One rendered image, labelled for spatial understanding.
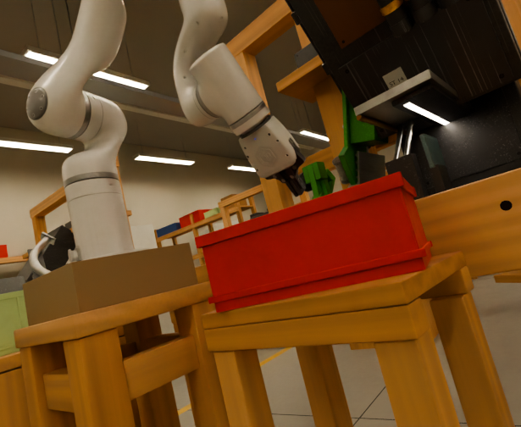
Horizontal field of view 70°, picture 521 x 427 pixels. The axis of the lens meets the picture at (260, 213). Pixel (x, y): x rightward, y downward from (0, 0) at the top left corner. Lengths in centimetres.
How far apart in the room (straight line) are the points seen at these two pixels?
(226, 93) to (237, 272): 34
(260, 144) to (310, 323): 39
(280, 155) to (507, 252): 42
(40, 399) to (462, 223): 87
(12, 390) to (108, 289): 54
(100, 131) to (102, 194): 18
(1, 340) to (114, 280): 60
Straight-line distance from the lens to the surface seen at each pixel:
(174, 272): 84
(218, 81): 72
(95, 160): 92
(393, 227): 48
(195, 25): 81
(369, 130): 103
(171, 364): 82
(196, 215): 718
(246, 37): 189
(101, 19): 99
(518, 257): 69
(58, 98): 93
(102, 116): 99
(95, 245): 87
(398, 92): 81
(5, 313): 132
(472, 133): 111
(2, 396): 124
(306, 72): 147
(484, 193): 69
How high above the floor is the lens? 85
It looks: 8 degrees up
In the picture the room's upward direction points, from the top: 14 degrees counter-clockwise
